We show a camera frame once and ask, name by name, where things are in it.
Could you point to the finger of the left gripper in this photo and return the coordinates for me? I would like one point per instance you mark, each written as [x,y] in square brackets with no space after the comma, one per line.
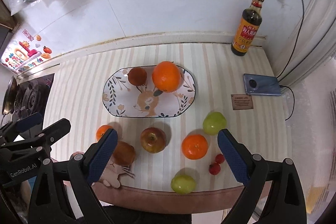
[26,121]

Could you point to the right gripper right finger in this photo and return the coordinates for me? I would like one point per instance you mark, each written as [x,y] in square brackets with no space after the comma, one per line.
[285,202]

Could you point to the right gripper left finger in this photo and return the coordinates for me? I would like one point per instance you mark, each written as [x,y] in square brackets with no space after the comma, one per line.
[49,202]

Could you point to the small mandarin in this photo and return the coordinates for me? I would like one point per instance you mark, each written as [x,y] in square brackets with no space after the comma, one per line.
[101,131]

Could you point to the dark bruised red apple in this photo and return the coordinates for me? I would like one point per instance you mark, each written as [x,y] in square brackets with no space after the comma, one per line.
[124,154]

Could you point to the cherry tomato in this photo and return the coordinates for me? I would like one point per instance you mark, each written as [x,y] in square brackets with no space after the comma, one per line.
[219,159]
[214,169]

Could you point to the red-green apple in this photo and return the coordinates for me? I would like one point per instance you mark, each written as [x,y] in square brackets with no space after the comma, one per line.
[153,140]

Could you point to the green apple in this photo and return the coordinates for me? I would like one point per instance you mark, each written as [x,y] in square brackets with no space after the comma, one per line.
[214,122]
[183,184]

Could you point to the small brown-red fruit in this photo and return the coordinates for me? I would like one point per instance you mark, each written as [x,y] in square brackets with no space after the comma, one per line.
[137,76]

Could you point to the large orange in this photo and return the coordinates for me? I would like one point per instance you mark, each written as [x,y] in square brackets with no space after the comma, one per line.
[166,77]

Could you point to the black frying pan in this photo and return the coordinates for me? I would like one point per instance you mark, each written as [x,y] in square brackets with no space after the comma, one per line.
[10,95]

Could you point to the black gas stove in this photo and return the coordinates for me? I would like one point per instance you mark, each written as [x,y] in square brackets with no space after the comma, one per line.
[32,97]

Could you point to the oval floral ceramic plate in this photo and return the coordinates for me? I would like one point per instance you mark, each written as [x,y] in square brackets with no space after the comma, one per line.
[122,99]

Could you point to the black range hood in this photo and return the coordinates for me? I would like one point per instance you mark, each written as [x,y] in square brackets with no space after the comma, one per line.
[7,25]

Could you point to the striped cat-print table mat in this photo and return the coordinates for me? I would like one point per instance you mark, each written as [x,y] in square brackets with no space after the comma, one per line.
[76,94]

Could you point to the brown small card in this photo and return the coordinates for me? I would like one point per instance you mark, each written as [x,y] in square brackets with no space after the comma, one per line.
[241,102]

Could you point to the blue smartphone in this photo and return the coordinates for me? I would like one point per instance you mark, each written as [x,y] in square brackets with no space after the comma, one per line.
[261,85]

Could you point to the frosted sliding glass door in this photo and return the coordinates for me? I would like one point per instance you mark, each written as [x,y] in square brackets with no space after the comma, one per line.
[302,55]

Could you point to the soy sauce bottle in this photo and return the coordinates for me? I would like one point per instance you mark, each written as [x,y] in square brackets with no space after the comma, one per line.
[249,24]

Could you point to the colourful wall sticker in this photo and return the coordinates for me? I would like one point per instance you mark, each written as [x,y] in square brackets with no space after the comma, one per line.
[26,51]

